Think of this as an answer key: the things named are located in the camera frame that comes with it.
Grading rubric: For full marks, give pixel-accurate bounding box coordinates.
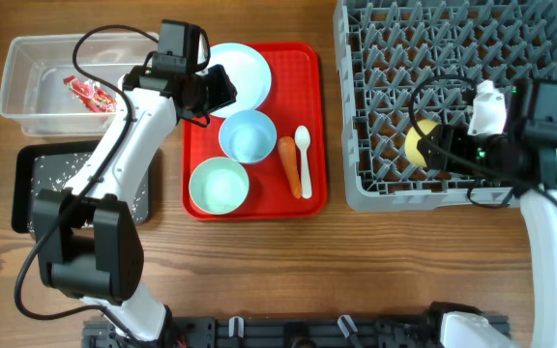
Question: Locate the yellow plastic cup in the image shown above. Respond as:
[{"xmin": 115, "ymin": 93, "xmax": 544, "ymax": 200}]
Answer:
[{"xmin": 404, "ymin": 120, "xmax": 438, "ymax": 167}]

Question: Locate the red snack wrapper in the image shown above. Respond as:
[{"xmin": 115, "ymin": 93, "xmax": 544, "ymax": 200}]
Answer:
[{"xmin": 63, "ymin": 75, "xmax": 116, "ymax": 113}]

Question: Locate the light blue bowl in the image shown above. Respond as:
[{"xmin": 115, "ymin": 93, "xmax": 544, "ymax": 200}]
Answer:
[{"xmin": 219, "ymin": 110, "xmax": 278, "ymax": 164}]

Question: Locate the green bowl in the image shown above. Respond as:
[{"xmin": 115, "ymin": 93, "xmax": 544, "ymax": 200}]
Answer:
[{"xmin": 189, "ymin": 157, "xmax": 249, "ymax": 215}]

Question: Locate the white rice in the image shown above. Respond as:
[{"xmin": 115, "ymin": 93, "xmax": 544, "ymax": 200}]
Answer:
[{"xmin": 29, "ymin": 152, "xmax": 150, "ymax": 224}]

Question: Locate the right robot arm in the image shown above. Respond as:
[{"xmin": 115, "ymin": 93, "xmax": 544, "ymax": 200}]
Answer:
[{"xmin": 405, "ymin": 79, "xmax": 557, "ymax": 347}]

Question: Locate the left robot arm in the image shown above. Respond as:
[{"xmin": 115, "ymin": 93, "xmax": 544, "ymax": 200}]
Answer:
[{"xmin": 15, "ymin": 19, "xmax": 237, "ymax": 347}]

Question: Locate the grey dishwasher rack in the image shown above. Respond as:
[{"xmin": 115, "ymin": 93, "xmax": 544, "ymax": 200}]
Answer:
[{"xmin": 333, "ymin": 0, "xmax": 557, "ymax": 212}]

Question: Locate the clear plastic waste bin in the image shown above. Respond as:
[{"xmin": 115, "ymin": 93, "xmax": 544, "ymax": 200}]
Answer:
[{"xmin": 0, "ymin": 32, "xmax": 157, "ymax": 137}]

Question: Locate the black waste tray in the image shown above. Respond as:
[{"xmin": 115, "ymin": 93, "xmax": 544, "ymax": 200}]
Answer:
[{"xmin": 11, "ymin": 140, "xmax": 152, "ymax": 235}]

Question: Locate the light blue plate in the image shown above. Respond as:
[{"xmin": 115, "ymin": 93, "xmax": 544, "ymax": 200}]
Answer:
[{"xmin": 209, "ymin": 43, "xmax": 272, "ymax": 118}]

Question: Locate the orange carrot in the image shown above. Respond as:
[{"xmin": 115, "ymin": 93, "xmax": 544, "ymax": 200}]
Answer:
[{"xmin": 278, "ymin": 136, "xmax": 302, "ymax": 198}]

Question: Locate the white plastic spoon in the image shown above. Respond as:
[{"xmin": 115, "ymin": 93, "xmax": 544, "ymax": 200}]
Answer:
[{"xmin": 295, "ymin": 126, "xmax": 312, "ymax": 199}]

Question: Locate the red serving tray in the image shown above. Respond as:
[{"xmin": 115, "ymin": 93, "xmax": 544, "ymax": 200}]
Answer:
[{"xmin": 181, "ymin": 42, "xmax": 328, "ymax": 221}]

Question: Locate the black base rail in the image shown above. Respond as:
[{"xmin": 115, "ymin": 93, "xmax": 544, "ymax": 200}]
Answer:
[{"xmin": 81, "ymin": 303, "xmax": 512, "ymax": 348}]

